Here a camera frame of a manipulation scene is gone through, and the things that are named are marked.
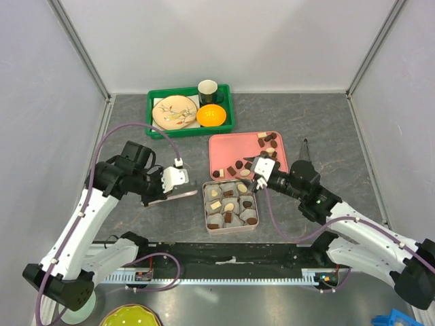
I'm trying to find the white almond chocolate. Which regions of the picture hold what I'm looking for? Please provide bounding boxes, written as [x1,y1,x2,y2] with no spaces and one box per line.
[224,202,234,211]

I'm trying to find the dark green mug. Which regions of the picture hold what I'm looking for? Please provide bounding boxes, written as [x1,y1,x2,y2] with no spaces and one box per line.
[197,79,225,106]

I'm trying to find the pale green bowl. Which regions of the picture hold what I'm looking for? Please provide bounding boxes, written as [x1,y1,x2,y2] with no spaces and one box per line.
[60,292,97,325]

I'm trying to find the brown block chocolate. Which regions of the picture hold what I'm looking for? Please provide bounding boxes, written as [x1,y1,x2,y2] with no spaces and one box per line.
[224,212,233,223]

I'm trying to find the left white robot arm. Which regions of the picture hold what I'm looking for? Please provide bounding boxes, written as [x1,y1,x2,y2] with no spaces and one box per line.
[22,156,189,312]

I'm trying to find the brown bar chocolate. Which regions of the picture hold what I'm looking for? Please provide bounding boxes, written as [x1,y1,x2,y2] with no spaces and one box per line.
[207,223,220,230]

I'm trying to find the blue plastic object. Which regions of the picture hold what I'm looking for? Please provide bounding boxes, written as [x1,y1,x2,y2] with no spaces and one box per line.
[371,309,423,326]

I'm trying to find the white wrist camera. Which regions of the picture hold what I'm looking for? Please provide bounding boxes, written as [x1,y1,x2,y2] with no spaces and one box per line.
[161,166,189,194]
[252,156,275,181]

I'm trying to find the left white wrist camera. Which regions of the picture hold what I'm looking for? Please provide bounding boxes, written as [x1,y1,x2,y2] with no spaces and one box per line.
[161,166,189,194]

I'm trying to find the dark round chocolate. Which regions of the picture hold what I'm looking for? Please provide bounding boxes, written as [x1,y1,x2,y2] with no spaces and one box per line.
[246,217,258,225]

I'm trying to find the green plastic crate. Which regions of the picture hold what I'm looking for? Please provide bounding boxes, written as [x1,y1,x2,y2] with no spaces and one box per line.
[145,84,235,138]

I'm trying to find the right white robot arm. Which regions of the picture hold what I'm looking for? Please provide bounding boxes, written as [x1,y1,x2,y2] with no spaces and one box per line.
[246,155,434,310]

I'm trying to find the metal serving tongs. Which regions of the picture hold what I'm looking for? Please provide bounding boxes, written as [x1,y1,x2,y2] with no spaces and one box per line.
[298,139,311,162]

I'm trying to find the silver tin lid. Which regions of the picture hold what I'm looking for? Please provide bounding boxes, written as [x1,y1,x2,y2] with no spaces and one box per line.
[141,190,198,207]

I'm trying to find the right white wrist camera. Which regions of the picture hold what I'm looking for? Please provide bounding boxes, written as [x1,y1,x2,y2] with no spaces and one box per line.
[252,156,275,181]

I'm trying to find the yellow bowl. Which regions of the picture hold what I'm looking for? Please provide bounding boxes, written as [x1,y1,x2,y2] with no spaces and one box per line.
[100,304,162,326]

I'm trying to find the white oval chocolate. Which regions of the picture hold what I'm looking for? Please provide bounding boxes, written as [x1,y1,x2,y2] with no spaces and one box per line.
[237,183,247,193]

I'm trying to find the beige floral plate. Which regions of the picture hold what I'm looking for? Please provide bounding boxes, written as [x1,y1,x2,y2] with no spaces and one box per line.
[152,95,198,130]

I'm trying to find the orange bowl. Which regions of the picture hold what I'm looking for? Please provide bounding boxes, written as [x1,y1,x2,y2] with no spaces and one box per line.
[196,104,227,127]

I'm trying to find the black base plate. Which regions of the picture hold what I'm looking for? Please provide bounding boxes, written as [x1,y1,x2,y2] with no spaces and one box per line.
[132,242,336,280]

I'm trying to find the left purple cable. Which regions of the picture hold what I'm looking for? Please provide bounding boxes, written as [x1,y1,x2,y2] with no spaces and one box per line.
[35,122,184,326]

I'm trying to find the white square chocolate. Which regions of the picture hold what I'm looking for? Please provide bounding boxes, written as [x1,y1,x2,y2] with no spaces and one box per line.
[210,200,222,210]

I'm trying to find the pink chocolate tin box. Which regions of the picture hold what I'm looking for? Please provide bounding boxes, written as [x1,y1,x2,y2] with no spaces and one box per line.
[202,179,260,235]

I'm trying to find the light blue cable duct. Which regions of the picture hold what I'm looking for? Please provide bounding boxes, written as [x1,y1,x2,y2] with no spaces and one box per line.
[101,270,332,286]

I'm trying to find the pink plastic tray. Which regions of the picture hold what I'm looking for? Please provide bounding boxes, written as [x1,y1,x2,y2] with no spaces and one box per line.
[209,131,289,181]

